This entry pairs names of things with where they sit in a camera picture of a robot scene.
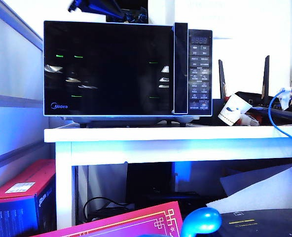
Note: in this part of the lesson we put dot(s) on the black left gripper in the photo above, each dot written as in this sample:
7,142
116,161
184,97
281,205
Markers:
99,6

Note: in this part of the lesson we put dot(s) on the black glass microwave door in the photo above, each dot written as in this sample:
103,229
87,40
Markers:
106,74

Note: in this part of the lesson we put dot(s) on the black Midea microwave oven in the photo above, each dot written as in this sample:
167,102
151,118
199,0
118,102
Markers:
200,74

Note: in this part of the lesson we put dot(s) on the pink box with gold pattern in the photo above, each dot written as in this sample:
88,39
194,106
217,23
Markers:
126,224

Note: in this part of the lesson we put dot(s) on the black box with yellow label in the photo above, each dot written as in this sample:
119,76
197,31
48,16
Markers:
264,222

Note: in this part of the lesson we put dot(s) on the frosted office partition panel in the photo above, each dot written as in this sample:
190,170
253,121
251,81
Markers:
12,61

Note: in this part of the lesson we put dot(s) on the white table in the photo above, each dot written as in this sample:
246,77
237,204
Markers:
160,134

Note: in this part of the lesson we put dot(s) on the black computer case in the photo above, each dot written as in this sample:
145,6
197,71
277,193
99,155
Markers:
148,177

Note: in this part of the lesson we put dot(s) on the white paper cup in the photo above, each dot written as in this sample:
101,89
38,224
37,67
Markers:
231,111

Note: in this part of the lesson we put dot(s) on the small red white packet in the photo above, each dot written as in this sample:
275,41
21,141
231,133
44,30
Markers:
250,120

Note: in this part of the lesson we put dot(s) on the red and blue carton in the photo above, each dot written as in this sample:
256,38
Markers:
17,209

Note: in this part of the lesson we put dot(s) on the black router with antennas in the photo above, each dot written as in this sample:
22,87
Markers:
266,98

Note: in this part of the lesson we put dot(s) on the white tape wad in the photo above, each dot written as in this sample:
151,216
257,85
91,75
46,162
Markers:
286,97

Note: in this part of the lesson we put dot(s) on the blue glossy rounded knob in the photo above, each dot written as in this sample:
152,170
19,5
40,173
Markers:
202,219

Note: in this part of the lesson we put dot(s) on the white paper sheet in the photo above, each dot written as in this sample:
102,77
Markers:
264,190

